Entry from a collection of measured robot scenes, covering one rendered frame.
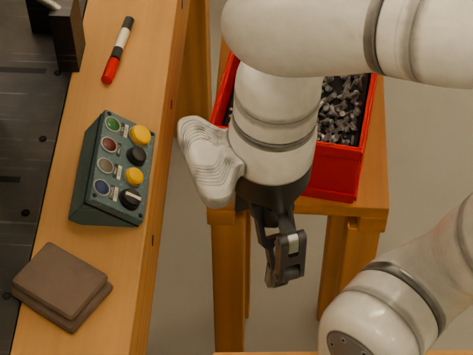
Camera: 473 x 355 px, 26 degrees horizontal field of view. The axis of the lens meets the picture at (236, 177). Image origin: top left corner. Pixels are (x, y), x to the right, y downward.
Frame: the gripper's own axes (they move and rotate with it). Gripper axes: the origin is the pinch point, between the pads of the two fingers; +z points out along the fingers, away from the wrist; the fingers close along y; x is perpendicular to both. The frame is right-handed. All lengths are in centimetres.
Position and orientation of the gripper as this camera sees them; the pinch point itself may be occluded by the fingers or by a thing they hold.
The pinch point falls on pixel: (260, 241)
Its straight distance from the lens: 100.0
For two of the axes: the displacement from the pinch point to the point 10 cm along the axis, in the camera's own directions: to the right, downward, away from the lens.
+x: -9.4, 2.4, -2.3
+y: -3.3, -7.6, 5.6
